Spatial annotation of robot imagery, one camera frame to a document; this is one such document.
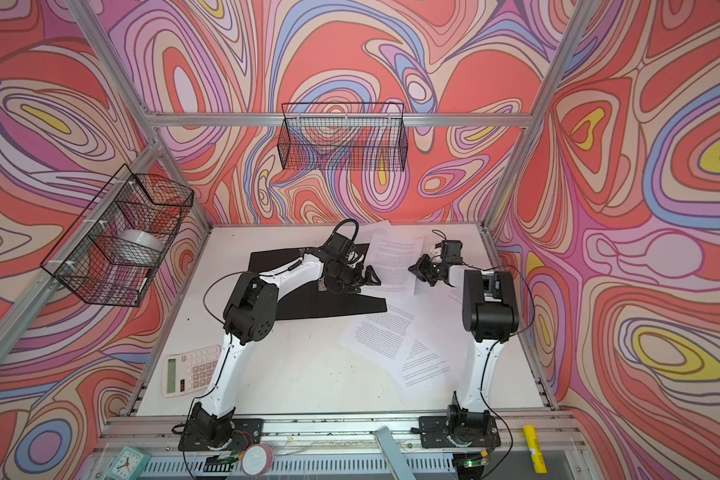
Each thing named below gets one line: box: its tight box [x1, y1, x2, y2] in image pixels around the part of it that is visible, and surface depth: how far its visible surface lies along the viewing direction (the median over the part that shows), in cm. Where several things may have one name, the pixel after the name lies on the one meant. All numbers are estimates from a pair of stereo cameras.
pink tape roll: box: [241, 444, 275, 477], surface depth 67 cm
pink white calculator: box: [162, 345, 221, 398], surface depth 83 cm
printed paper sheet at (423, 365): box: [387, 325, 458, 403], surface depth 86 cm
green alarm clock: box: [107, 446, 151, 480], surface depth 69 cm
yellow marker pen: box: [523, 425, 548, 474], surface depth 72 cm
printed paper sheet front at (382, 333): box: [340, 301, 418, 362], surface depth 93 cm
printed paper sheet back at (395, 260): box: [363, 232, 425, 295], surface depth 111 cm
